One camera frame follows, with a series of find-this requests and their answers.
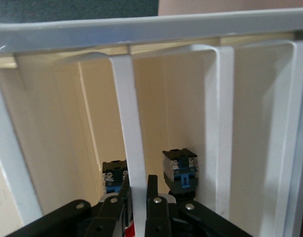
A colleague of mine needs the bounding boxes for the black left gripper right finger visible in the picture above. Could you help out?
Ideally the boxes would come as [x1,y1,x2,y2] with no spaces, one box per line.
[145,174,257,237]

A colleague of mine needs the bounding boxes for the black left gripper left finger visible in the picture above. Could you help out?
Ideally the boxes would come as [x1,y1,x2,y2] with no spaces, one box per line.
[5,172,131,237]

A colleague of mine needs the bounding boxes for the red mushroom push button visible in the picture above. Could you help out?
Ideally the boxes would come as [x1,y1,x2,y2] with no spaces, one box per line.
[101,159,136,237]

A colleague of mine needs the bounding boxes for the push button with blue block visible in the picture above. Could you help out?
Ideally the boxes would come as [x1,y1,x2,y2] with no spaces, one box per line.
[162,148,199,204]

